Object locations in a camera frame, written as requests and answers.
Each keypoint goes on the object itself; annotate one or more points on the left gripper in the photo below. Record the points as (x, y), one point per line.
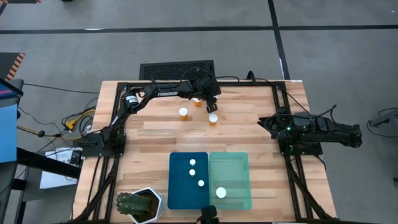
(206, 88)

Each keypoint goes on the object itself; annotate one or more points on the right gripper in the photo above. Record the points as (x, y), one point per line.
(286, 124)

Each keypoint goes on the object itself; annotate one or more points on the orange pill bottle white cap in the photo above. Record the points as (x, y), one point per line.
(213, 118)
(197, 101)
(183, 112)

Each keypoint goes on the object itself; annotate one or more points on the small white-capped pill bottle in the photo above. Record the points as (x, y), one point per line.
(192, 162)
(192, 172)
(201, 183)

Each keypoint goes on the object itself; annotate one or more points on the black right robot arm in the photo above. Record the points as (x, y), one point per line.
(339, 133)

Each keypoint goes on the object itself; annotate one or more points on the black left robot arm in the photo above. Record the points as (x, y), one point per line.
(168, 92)

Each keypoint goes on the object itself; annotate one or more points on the green translucent plastic bin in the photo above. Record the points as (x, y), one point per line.
(233, 174)

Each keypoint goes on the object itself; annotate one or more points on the blue plastic bin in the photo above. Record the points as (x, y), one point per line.
(182, 193)

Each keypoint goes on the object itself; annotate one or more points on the white label sticker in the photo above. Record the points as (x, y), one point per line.
(296, 81)

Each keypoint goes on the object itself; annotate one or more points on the white hexagonal plant pot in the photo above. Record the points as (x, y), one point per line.
(160, 202)

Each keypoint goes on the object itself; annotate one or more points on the grey stand foot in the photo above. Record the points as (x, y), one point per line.
(388, 119)

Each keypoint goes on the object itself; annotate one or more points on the green cactus plant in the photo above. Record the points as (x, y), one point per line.
(133, 203)

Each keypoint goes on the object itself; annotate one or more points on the black stand leg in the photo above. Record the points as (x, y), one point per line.
(46, 163)

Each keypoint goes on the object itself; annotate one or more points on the white paper sheet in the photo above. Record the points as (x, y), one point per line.
(53, 182)

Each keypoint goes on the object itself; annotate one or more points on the monitor with blue screen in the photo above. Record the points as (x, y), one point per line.
(9, 91)

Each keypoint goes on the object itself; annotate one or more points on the blue sheet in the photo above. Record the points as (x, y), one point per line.
(7, 133)

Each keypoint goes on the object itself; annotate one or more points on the black orange striped floor mat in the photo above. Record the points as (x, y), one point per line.
(18, 1)
(7, 63)

